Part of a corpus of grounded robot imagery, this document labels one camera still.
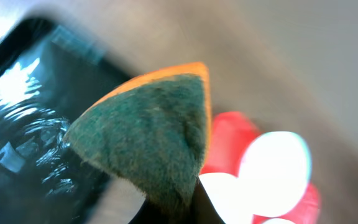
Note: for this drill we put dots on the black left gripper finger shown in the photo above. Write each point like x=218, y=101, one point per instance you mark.
x=201, y=211

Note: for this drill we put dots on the white plate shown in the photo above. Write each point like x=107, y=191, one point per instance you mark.
x=227, y=198
x=275, y=172
x=277, y=221

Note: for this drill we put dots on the white plate back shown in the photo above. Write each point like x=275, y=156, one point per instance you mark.
x=275, y=172

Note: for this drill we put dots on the orange green sponge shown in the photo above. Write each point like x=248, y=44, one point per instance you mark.
x=154, y=131

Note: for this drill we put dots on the red plastic tray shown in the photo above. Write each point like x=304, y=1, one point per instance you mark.
x=232, y=133

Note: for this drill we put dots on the black water basin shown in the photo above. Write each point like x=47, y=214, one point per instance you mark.
x=49, y=75

